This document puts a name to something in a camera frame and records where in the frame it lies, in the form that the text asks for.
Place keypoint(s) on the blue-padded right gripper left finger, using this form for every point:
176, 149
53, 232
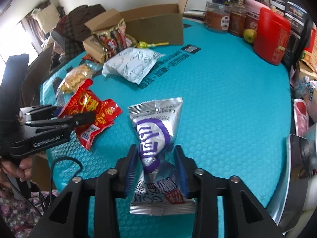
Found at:
127, 167

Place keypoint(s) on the green lime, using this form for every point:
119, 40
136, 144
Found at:
249, 36

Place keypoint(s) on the open cardboard box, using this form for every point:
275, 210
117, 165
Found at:
151, 24

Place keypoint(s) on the brown jacket on chair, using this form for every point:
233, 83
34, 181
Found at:
71, 31

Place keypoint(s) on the pink bottle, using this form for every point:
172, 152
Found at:
252, 13

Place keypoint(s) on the jar with brown powder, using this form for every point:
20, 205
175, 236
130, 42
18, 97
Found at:
217, 16

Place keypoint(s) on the green yellow lollipop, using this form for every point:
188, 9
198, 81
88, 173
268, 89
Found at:
144, 45

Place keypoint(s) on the black coffee pouch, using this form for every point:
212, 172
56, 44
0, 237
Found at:
301, 26

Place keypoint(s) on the red snack packet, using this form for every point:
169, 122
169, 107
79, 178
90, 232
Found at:
90, 114

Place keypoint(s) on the small cardboard box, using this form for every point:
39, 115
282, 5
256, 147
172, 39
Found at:
92, 47

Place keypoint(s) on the red plastic canister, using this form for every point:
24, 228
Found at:
273, 33

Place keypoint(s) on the person's left hand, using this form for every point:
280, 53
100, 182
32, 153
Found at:
23, 171

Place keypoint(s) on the small brown spice jar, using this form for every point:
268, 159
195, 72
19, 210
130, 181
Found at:
237, 21

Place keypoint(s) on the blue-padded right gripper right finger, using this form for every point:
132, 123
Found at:
185, 168

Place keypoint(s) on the clear bag yellow crackers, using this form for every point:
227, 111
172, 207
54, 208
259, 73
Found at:
75, 78

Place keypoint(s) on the silver purple snack packet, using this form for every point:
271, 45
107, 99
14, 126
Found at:
158, 191

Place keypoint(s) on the gold dark snack bag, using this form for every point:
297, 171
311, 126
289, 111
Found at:
112, 40

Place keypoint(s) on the teal bubble table mat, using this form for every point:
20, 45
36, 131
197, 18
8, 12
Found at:
235, 118

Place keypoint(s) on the red packet at right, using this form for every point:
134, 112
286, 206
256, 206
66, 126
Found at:
301, 117

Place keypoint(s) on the white printed bread packet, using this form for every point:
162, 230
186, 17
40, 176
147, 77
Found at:
133, 64

